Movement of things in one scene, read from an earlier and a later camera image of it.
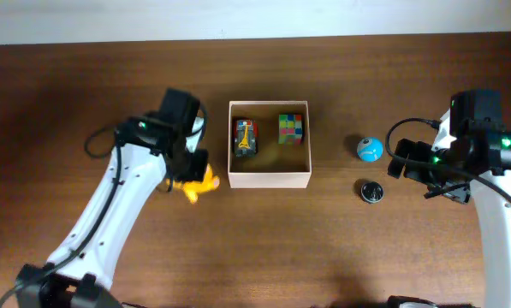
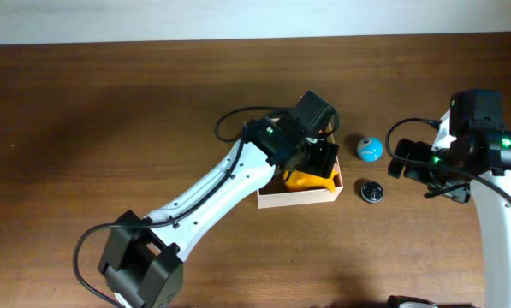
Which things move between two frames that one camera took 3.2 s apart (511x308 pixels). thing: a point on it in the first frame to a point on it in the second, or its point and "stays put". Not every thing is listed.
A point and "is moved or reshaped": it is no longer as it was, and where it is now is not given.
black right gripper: [418, 150] stays put
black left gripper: [202, 161] to [329, 153]
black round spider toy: [371, 192] stays put
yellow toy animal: [192, 188] to [296, 180]
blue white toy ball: [370, 149] stays put
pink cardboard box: [276, 166] is moved or reshaped
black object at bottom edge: [394, 301] stays put
